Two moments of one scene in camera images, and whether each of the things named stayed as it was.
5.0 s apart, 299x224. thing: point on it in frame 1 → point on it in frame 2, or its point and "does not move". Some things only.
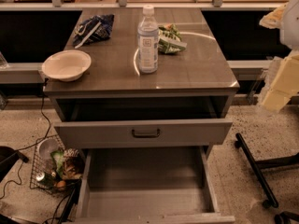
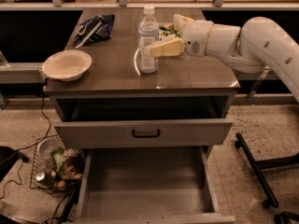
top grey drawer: [142, 133] does not move
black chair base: [287, 217] does not move
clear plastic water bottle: [148, 34] does not move
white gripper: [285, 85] → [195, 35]
